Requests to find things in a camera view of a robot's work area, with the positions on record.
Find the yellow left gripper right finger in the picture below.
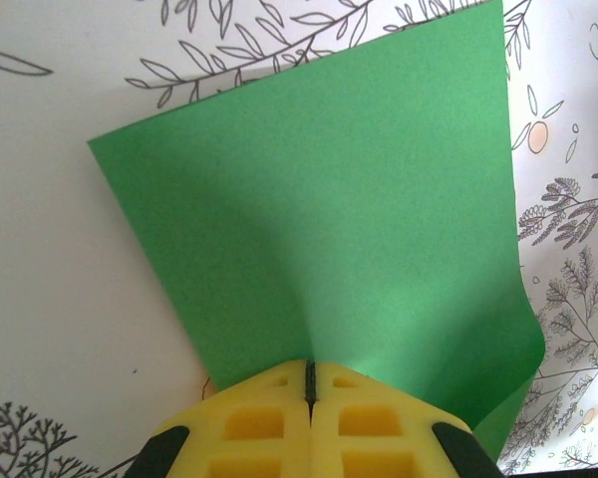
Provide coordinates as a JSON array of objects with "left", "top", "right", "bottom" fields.
[{"left": 308, "top": 360, "right": 499, "bottom": 478}]

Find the green square paper sheet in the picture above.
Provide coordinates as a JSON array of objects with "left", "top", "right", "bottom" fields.
[{"left": 87, "top": 0, "right": 548, "bottom": 460}]

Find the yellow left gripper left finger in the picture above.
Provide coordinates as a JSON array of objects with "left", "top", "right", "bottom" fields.
[{"left": 129, "top": 360, "right": 313, "bottom": 478}]

